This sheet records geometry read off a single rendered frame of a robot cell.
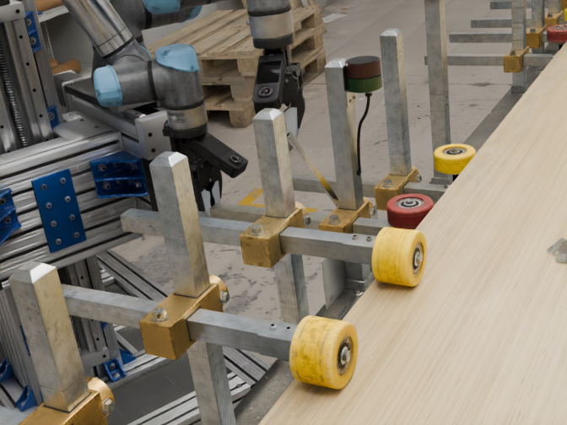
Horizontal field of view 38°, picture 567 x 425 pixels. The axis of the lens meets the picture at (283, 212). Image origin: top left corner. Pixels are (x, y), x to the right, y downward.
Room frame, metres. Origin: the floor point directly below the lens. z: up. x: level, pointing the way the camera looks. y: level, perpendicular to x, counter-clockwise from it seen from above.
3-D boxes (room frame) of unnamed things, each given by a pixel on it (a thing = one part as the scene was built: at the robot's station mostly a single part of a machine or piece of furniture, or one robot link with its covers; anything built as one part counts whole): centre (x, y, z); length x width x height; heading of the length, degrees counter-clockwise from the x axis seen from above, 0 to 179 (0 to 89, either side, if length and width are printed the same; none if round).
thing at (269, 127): (1.20, 0.00, 0.90); 0.03 x 0.03 x 0.48; 59
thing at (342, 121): (1.41, -0.13, 0.91); 0.03 x 0.03 x 0.48; 59
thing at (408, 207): (1.31, -0.22, 0.85); 0.08 x 0.08 x 0.11
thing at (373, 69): (1.39, -0.17, 1.13); 0.06 x 0.06 x 0.02
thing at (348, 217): (1.39, -0.12, 0.85); 0.13 x 0.06 x 0.05; 149
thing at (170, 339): (0.97, 0.15, 0.95); 0.13 x 0.06 x 0.05; 149
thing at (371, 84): (1.39, -0.17, 1.11); 0.06 x 0.06 x 0.02
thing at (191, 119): (1.54, 0.16, 1.05); 0.08 x 0.08 x 0.05
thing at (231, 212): (1.41, -0.05, 0.84); 0.43 x 0.03 x 0.04; 59
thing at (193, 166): (1.54, 0.16, 0.97); 0.09 x 0.08 x 0.12; 59
